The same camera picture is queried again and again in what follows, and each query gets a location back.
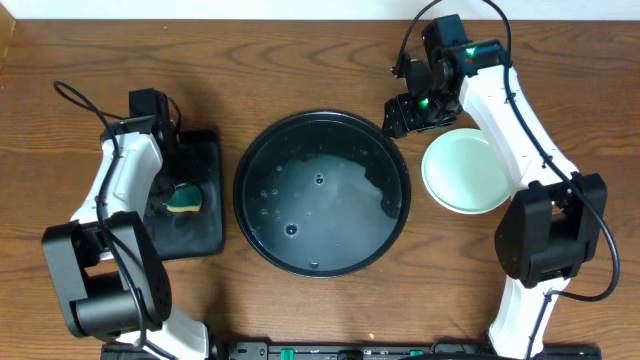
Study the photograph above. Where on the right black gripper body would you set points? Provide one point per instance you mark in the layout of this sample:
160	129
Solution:
428	106

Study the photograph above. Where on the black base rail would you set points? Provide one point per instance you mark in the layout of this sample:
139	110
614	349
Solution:
263	351

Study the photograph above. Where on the rectangular black tray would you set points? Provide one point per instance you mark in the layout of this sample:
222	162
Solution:
192	234

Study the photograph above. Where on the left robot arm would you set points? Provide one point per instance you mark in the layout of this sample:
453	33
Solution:
108	277

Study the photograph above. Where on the light blue plate top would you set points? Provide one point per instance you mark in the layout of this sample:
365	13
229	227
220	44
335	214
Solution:
463	174

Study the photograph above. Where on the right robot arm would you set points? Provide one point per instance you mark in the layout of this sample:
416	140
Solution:
555	217

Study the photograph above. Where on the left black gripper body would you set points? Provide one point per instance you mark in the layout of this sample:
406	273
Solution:
167	187

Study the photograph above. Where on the green yellow sponge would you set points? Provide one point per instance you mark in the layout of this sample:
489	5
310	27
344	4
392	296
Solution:
185	199

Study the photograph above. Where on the round black tray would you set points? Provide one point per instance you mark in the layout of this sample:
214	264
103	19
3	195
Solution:
322	194

